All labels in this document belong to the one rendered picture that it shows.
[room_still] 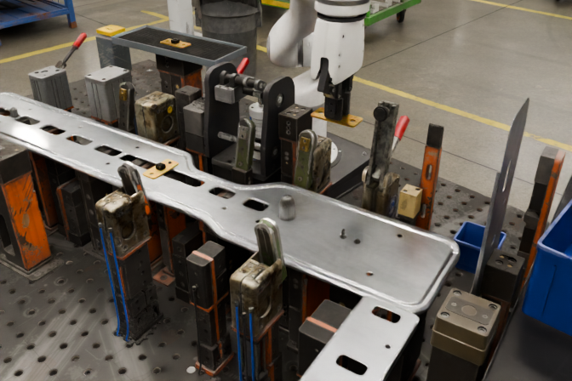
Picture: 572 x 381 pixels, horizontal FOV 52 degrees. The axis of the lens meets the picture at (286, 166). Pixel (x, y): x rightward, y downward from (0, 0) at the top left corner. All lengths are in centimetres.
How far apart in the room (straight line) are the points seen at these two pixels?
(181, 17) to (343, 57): 452
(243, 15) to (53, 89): 261
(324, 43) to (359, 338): 45
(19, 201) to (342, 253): 80
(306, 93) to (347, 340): 91
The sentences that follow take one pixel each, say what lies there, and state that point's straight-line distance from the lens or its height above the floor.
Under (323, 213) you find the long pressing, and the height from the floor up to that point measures 100.
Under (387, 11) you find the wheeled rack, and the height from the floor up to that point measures 26.
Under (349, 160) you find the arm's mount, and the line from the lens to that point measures 182.
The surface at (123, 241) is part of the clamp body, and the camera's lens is 121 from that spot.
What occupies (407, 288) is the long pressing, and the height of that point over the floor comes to 100.
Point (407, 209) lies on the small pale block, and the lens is 116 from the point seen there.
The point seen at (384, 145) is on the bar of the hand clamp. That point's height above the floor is 113.
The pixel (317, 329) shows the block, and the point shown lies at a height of 98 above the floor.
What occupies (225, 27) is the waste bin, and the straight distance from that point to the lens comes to 429.
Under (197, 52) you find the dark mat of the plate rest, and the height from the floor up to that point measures 116.
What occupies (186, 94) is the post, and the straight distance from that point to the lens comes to 149.
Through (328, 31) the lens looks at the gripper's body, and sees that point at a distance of 90.
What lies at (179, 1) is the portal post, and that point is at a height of 36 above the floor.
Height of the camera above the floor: 167
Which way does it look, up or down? 30 degrees down
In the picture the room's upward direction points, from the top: straight up
